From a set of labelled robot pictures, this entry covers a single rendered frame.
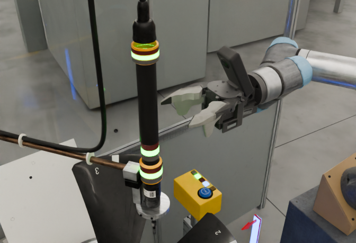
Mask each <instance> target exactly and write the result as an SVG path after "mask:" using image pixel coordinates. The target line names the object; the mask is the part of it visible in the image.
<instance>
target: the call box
mask: <svg viewBox="0 0 356 243"><path fill-rule="evenodd" d="M193 170H195V169H193ZM193 170H191V171H193ZM191 171H189V172H187V173H185V174H183V175H181V176H179V177H177V178H175V179H174V197H175V198H176V199H177V200H178V201H179V202H180V203H181V204H182V205H183V206H184V207H185V208H186V209H187V210H188V211H189V212H190V213H191V214H192V215H193V216H194V218H195V219H196V220H197V221H198V222H199V221H200V220H201V218H202V217H203V216H204V215H205V214H206V213H207V212H208V213H212V214H215V213H217V212H219V211H220V209H221V197H222V193H221V192H220V191H219V190H217V189H216V190H214V191H212V190H211V195H210V196H209V197H202V196H201V195H200V190H201V189H202V188H204V187H206V188H208V189H209V188H210V187H212V186H213V185H212V184H211V183H210V182H209V181H208V180H206V179H205V178H204V177H203V176H202V175H201V174H200V173H199V172H198V171H196V170H195V171H196V172H197V174H199V175H200V176H201V177H200V178H202V177H203V178H204V179H205V181H207V182H208V183H209V185H208V186H204V185H203V182H202V183H201V182H200V181H199V179H197V178H196V177H195V175H196V174H195V175H192V174H191Z"/></svg>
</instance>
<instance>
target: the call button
mask: <svg viewBox="0 0 356 243"><path fill-rule="evenodd" d="M200 195H201V196H202V197H209V196H210V195H211V190H210V189H208V188H206V187H204V188H202V189H201V190H200Z"/></svg>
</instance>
